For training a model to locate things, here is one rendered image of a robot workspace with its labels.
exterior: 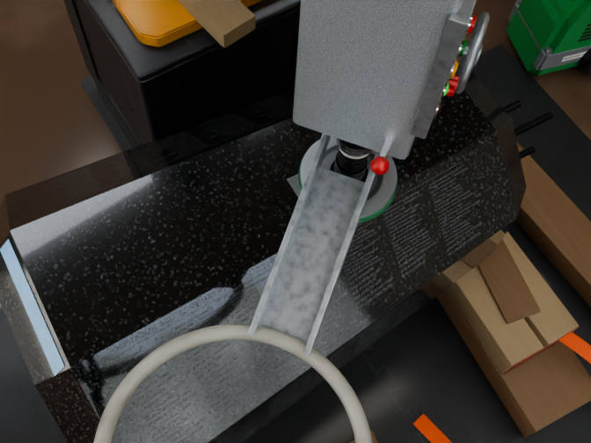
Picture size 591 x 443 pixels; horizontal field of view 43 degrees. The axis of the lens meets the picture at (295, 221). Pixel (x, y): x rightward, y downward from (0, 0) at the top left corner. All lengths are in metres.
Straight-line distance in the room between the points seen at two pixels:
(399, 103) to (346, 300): 0.61
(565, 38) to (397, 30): 1.80
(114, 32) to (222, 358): 0.89
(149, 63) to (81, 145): 0.84
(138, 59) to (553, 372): 1.47
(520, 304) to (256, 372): 0.92
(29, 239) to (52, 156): 1.09
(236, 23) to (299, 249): 0.67
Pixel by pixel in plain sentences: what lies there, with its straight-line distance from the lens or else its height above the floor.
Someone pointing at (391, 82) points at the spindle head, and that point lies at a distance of 1.18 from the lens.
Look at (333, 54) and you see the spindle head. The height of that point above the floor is 1.35.
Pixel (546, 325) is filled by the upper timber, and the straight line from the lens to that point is 2.30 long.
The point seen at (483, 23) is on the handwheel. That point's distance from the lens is 1.37.
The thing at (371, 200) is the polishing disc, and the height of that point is 0.85.
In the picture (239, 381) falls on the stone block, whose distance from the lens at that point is 1.65.
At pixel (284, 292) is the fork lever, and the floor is 0.91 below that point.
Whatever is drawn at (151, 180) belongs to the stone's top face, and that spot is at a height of 0.82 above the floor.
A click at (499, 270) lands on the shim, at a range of 2.30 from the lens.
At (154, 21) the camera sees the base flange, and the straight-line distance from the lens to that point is 1.97.
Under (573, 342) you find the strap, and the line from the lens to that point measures 2.32.
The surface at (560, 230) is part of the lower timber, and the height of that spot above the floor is 0.11.
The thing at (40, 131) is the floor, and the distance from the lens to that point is 2.79.
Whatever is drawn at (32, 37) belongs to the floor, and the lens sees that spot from 3.05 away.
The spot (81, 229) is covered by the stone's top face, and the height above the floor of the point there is 0.82.
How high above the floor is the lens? 2.27
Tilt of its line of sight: 64 degrees down
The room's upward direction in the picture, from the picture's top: 6 degrees clockwise
